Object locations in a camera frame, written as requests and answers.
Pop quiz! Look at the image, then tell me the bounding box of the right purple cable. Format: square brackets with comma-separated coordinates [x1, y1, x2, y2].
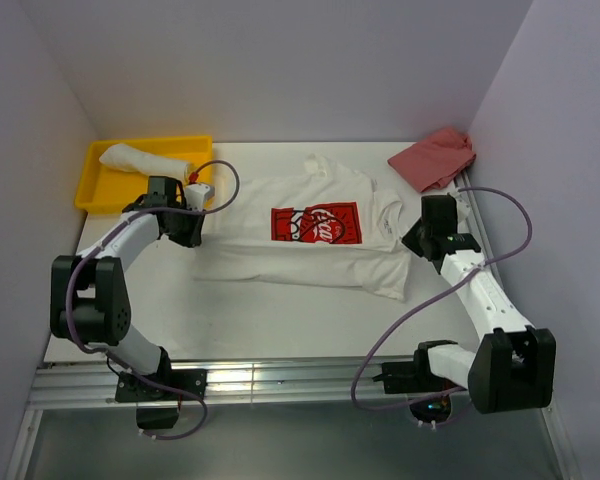
[350, 186, 535, 427]

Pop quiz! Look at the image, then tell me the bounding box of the rolled white t-shirt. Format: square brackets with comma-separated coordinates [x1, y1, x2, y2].
[99, 143, 196, 183]

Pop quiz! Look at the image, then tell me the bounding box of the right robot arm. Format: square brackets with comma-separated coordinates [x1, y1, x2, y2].
[402, 194, 556, 414]

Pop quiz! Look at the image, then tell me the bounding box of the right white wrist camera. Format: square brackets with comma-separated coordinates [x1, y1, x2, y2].
[448, 191, 472, 225]

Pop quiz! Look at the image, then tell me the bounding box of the white printed t-shirt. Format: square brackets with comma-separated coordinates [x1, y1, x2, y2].
[190, 155, 411, 301]

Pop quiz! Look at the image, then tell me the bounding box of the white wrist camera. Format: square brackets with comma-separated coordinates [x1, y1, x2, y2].
[448, 191, 472, 225]
[184, 183, 215, 211]

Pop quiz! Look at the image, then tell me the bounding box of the yellow plastic tray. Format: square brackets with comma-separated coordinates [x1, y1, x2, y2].
[74, 136, 213, 215]

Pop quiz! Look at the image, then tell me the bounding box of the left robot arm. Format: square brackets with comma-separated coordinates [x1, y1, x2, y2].
[50, 176, 214, 399]

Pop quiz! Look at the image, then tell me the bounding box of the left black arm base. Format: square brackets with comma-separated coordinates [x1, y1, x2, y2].
[114, 369, 208, 439]

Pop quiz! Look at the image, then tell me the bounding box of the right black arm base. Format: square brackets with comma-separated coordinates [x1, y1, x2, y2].
[373, 360, 455, 427]

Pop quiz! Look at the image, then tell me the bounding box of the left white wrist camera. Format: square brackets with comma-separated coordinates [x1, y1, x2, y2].
[184, 183, 215, 211]

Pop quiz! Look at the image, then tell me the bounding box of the pink folded t-shirt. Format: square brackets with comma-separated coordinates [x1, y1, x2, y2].
[387, 127, 476, 193]

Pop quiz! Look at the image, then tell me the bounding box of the aluminium right side rail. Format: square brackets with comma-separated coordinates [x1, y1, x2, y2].
[442, 186, 533, 340]

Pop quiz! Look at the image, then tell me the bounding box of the aluminium front rail frame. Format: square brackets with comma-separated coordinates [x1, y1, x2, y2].
[7, 358, 581, 479]

